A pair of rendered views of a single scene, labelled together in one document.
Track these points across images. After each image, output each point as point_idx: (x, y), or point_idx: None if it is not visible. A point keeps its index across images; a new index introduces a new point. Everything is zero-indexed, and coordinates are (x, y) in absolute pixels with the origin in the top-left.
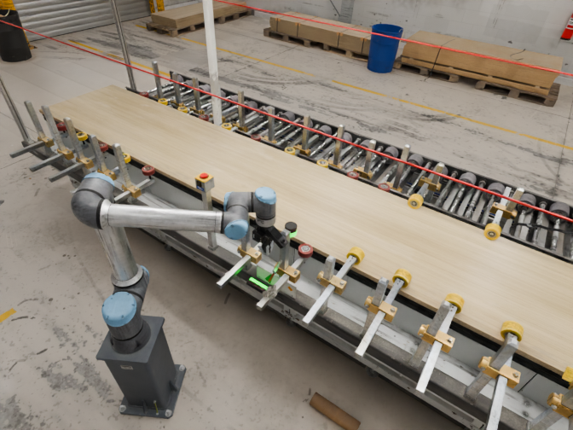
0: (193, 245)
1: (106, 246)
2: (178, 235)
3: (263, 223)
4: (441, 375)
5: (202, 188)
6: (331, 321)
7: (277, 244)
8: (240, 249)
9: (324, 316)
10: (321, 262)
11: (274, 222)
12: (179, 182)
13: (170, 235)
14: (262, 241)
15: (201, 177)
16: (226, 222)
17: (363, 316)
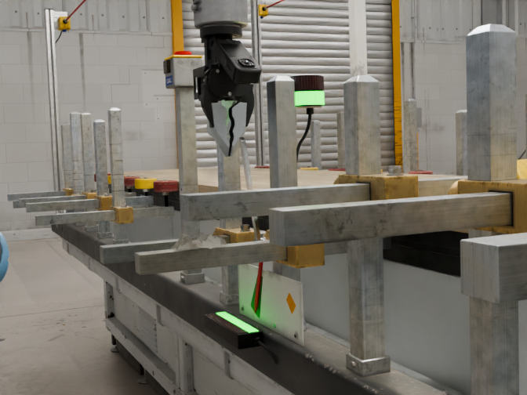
0: (161, 284)
1: None
2: (147, 275)
3: (201, 10)
4: None
5: (171, 78)
6: (378, 389)
7: (228, 71)
8: (216, 227)
9: (364, 378)
10: (427, 269)
11: (231, 12)
12: (202, 191)
13: (140, 284)
14: (204, 83)
15: (175, 52)
16: None
17: None
